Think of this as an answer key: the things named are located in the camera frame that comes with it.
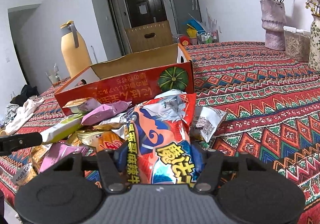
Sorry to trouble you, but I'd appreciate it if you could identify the red blue snack bag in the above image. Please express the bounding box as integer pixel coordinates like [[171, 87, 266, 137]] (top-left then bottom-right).
[[125, 93, 198, 187]]

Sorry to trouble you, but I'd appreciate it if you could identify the pink snack packet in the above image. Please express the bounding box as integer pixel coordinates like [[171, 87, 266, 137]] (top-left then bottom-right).
[[81, 101, 132, 126]]

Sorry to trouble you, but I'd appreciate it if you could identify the green white nut bar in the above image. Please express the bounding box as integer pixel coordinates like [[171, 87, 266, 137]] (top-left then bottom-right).
[[40, 114, 84, 144]]

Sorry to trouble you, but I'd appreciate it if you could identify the white cotton glove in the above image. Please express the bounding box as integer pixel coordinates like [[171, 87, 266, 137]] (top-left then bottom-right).
[[4, 98, 44, 136]]

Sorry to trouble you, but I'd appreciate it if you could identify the orange snack packet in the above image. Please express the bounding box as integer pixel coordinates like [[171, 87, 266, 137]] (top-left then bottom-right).
[[76, 130, 125, 152]]

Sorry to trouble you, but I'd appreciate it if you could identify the black folding chair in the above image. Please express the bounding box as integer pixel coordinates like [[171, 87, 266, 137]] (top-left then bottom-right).
[[10, 85, 39, 106]]

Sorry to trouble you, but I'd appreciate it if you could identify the white silver snack packet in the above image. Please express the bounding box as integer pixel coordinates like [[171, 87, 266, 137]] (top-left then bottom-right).
[[190, 106, 227, 143]]

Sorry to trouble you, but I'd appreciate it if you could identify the small jelly cup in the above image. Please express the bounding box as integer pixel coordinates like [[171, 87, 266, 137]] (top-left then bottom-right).
[[63, 98, 101, 114]]

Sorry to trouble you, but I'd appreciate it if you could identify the glass cup with drink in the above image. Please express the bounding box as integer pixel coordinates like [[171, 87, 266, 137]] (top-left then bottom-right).
[[46, 63, 61, 86]]

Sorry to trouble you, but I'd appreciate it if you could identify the patterned red tablecloth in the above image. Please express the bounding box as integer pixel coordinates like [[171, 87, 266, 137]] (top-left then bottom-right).
[[0, 40, 320, 224]]

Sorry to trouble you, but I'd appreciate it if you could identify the red cardboard snack box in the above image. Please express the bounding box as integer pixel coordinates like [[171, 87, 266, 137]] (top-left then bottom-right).
[[55, 44, 194, 115]]

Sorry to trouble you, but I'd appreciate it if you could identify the yellow thermos jug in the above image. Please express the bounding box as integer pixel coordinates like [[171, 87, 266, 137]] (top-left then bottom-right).
[[60, 20, 92, 78]]

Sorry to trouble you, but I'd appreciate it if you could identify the brown cardboard box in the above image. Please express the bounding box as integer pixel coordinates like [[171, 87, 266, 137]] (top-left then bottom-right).
[[125, 20, 174, 52]]

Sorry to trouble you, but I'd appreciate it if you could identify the floral slim vase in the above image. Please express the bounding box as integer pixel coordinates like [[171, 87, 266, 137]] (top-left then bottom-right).
[[309, 15, 320, 72]]

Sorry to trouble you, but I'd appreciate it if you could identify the pink ceramic vase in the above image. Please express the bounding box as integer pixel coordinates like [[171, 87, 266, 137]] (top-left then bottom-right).
[[260, 0, 286, 51]]

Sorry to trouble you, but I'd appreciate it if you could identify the dark entrance door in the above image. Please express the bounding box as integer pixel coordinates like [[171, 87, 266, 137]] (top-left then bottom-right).
[[125, 0, 167, 28]]

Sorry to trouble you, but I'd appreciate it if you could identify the grey refrigerator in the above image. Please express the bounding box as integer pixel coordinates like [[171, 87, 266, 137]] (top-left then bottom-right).
[[169, 0, 202, 34]]

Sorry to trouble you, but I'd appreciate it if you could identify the wire basket cart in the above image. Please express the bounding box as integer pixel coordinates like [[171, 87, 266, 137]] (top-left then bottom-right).
[[196, 30, 219, 44]]

